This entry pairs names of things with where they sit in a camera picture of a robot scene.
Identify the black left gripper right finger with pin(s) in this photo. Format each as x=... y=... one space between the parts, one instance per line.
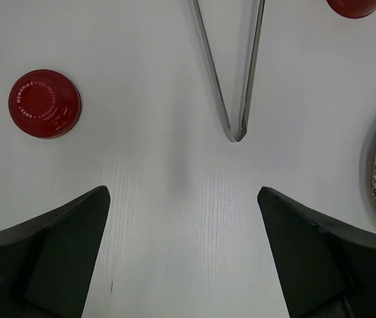
x=326 y=268

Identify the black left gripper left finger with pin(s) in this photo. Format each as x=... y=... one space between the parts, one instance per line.
x=46 y=263

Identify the red cylindrical lunch container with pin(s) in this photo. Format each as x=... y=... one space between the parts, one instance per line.
x=353 y=9

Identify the steel serving tongs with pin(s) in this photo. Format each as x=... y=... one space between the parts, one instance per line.
x=233 y=120

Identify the red round lid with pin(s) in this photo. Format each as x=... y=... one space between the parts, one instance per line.
x=45 y=104

